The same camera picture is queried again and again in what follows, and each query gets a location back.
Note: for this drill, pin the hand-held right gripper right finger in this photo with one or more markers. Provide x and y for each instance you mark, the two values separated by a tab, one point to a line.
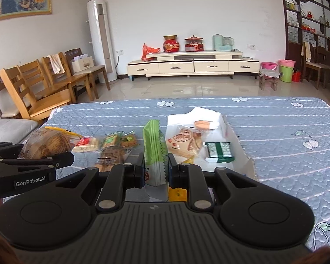
171	170

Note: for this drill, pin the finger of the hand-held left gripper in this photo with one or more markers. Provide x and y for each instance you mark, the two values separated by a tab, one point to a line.
2	150
63	159

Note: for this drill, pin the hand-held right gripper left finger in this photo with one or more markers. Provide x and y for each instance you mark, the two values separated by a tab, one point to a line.
139	170

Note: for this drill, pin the clear bag of round cookies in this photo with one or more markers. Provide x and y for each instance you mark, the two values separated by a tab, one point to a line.
48	144

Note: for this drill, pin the yellow snack packet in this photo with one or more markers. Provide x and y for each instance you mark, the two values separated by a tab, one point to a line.
178	194

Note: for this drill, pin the green and white snack packet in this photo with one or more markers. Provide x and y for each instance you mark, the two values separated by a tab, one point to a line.
154	148

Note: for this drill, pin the dark green wafer packet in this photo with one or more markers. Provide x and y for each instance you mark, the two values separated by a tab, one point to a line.
219	151

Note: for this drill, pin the white cardboard box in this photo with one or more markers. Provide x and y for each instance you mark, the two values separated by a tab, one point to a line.
239	165

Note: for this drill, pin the grey sofa cushion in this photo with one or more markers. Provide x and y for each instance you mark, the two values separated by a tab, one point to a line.
11	129

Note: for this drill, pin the pale red-label wafer packet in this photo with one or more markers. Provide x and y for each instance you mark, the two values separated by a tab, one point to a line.
86	145

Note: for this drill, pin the triangular printed snack bag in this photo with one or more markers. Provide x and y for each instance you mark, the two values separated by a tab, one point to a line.
183	143

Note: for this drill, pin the clear bag of brown biscuits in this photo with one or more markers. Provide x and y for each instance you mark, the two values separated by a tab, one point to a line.
112	156

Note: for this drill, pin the green-label biscuit packet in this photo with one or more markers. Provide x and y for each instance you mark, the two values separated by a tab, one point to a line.
111	140

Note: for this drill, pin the orange pink snack packet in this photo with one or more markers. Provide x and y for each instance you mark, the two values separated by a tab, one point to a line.
205	125

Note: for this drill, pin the light wooden chair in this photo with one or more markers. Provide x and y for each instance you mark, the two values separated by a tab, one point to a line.
30	71
44	104
71	79

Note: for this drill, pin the dark wooden chair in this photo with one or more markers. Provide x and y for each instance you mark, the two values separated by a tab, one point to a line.
96	70

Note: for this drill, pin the white towel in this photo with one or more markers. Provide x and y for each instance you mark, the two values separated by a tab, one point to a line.
56	63

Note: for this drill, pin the cream tv cabinet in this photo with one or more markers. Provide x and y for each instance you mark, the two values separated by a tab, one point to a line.
192	66

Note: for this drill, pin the orange red plastic bag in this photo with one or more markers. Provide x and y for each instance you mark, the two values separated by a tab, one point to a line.
150	52

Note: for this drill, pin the white tower air conditioner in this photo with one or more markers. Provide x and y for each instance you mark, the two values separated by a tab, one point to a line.
101	41

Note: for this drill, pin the red round jar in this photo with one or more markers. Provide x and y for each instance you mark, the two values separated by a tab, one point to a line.
171	44

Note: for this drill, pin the red pagoda gift box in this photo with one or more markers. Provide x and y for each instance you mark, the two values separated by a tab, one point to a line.
194	44

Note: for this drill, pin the small wooden stool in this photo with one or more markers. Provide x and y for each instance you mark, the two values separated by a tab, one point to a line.
268	79

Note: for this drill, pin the mint green kitchen appliance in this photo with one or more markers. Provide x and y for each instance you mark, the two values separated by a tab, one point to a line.
217	43

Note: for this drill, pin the pale blender jug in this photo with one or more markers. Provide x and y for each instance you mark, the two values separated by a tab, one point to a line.
228	44

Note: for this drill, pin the pink plastic basin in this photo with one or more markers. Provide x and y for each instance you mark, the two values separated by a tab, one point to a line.
286	62
269	66

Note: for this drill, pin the green plastic bucket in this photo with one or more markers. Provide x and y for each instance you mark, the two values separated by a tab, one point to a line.
286	74

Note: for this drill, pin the red plastic container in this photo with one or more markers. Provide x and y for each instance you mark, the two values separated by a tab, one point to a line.
296	76

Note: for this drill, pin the cream hanging towel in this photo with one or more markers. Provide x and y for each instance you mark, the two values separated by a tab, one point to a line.
306	51

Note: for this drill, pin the dark chair with cushion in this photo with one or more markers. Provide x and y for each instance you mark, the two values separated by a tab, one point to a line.
317	66

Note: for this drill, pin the small red shelf jar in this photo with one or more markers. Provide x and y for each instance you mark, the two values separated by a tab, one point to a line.
309	14

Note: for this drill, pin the dark wooden display shelf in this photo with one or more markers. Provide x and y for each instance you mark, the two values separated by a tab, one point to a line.
310	2

